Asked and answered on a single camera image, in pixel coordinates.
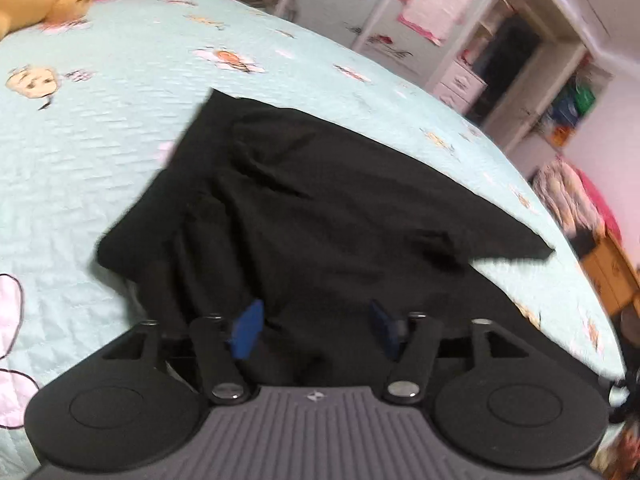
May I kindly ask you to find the white desk shelf unit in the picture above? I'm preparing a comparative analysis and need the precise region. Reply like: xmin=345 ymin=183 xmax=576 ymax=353
xmin=460 ymin=0 xmax=591 ymax=153

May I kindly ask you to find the black garment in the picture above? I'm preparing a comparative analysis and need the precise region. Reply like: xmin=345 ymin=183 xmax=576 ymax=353
xmin=96 ymin=91 xmax=611 ymax=390

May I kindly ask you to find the white wardrobe with posters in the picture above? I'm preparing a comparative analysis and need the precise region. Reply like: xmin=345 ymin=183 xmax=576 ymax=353
xmin=234 ymin=0 xmax=516 ymax=111

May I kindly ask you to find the orange wooden cabinet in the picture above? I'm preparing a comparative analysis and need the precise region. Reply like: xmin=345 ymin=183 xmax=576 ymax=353
xmin=580 ymin=231 xmax=639 ymax=318

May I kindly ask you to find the pile of pink clothes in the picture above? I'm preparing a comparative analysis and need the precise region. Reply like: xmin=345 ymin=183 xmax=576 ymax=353
xmin=528 ymin=156 xmax=623 ymax=258

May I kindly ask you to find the light green quilted bedspread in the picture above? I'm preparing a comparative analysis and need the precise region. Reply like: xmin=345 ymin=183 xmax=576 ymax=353
xmin=1 ymin=0 xmax=625 ymax=479

